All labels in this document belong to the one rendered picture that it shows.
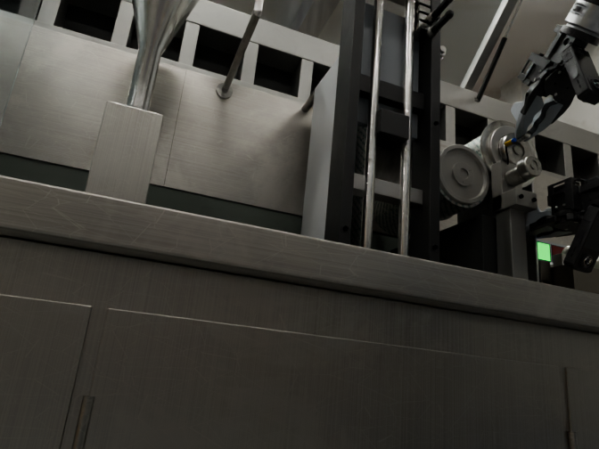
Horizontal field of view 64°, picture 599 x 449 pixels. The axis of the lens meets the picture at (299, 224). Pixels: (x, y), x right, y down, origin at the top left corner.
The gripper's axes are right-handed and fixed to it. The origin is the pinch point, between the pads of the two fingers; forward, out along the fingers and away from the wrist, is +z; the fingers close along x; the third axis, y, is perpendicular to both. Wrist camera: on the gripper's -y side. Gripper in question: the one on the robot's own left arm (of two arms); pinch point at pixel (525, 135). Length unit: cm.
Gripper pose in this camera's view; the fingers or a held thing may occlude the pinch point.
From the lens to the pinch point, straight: 105.6
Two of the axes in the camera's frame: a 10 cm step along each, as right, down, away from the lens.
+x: -9.3, -1.9, -3.1
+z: -3.3, 8.0, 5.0
